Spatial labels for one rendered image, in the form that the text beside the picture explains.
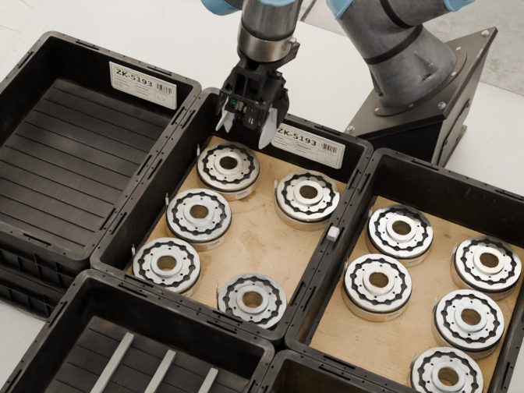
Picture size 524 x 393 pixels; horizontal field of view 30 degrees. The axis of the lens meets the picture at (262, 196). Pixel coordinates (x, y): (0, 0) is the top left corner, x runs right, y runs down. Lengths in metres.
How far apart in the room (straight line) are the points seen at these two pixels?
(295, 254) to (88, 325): 0.34
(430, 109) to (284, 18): 0.43
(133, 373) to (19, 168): 0.43
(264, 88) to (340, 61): 0.65
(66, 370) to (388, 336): 0.47
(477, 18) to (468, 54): 1.57
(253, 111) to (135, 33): 0.72
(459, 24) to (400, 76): 1.59
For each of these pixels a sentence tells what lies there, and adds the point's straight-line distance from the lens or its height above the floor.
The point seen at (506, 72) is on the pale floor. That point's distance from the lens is 3.13.
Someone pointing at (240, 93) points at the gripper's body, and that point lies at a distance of 1.37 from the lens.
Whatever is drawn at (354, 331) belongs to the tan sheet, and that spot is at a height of 0.83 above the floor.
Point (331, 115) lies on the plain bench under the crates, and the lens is 1.91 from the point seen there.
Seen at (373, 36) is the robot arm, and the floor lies 0.99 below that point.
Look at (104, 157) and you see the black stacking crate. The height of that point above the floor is 0.83.
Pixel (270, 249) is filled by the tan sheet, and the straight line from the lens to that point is 1.54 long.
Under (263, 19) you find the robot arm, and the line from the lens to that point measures 1.28.
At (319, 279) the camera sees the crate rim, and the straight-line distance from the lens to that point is 1.39.
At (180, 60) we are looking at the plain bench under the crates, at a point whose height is 0.70.
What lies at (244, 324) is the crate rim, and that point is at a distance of 1.34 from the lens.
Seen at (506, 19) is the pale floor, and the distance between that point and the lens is 3.32.
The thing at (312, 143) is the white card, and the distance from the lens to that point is 1.59.
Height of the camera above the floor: 2.08
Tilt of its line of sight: 52 degrees down
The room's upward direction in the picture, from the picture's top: 5 degrees clockwise
